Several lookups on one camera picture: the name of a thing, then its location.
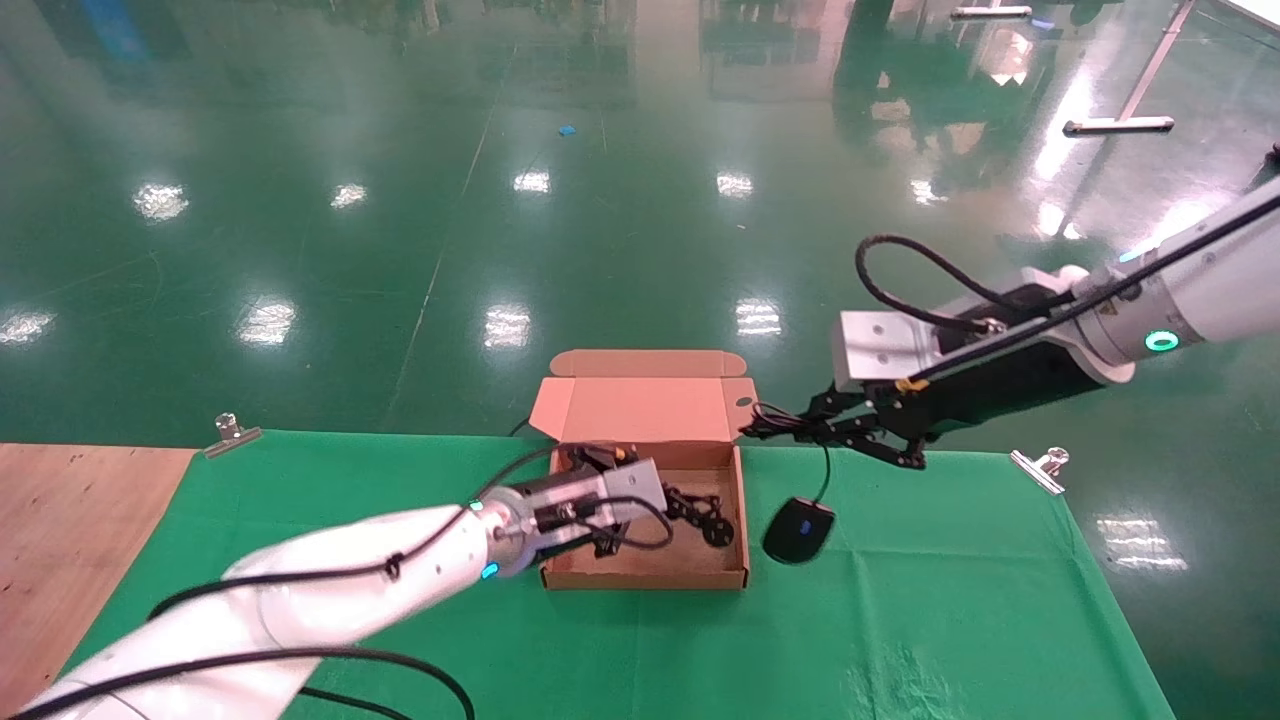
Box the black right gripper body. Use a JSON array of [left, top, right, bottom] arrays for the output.
[[872, 285, 1106, 439]]

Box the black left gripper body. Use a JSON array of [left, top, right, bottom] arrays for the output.
[[535, 488, 641, 550]]

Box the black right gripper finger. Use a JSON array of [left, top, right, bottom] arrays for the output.
[[745, 418, 927, 472], [745, 389, 887, 434]]

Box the black power cable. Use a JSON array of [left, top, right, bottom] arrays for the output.
[[660, 484, 738, 549]]

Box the black wired computer mouse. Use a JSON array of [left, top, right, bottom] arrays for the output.
[[740, 400, 837, 566]]

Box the flat open cardboard box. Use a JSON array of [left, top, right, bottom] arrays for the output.
[[528, 348, 764, 591]]

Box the metal binder clip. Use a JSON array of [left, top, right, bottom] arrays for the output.
[[204, 412, 263, 459], [1009, 447, 1071, 496]]

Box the green tablecloth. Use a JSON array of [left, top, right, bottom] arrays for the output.
[[60, 430, 1176, 720]]

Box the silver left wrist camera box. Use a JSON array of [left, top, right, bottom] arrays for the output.
[[597, 459, 669, 521]]

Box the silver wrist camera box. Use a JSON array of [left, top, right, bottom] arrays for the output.
[[597, 459, 669, 521], [833, 310, 963, 393]]

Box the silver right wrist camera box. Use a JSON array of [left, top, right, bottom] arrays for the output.
[[833, 310, 963, 393]]

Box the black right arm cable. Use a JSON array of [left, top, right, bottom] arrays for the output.
[[855, 192, 1280, 387]]

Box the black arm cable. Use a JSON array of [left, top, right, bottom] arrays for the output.
[[0, 445, 673, 720], [855, 192, 1280, 387]]

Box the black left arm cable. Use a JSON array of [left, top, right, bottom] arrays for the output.
[[0, 445, 673, 720]]

